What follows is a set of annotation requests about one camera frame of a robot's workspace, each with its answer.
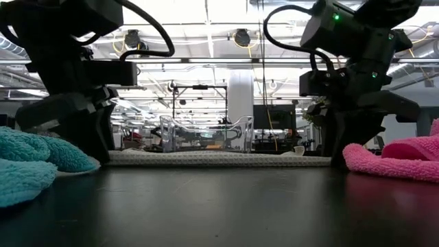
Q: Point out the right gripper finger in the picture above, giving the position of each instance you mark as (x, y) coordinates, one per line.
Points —
(343, 133)
(325, 137)

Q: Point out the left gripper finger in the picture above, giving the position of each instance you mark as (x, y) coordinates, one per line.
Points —
(89, 137)
(110, 127)

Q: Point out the clear plastic bin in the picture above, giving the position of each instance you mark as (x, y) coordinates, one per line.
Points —
(166, 137)

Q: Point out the pink microfiber towel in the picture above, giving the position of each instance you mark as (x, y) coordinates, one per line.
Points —
(394, 164)

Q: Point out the teal microfiber towel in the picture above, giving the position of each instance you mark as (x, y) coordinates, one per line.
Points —
(24, 171)

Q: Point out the grey waffle microfiber towel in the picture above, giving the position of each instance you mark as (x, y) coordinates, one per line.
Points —
(212, 158)

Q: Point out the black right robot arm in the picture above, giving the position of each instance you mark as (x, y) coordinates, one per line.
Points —
(343, 31)

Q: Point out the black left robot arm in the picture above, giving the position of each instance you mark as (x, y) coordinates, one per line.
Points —
(51, 20)

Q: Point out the black monitor screen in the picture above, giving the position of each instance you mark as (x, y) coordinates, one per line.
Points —
(274, 116)

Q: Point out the white round pillar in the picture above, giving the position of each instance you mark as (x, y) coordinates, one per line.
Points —
(240, 92)

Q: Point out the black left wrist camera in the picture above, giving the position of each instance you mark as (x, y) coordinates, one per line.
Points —
(109, 73)

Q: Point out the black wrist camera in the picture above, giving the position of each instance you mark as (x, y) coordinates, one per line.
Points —
(109, 73)
(319, 84)

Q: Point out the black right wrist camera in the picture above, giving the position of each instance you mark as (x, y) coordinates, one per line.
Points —
(319, 84)

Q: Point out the black metal rig frame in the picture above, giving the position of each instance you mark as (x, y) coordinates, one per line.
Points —
(200, 87)

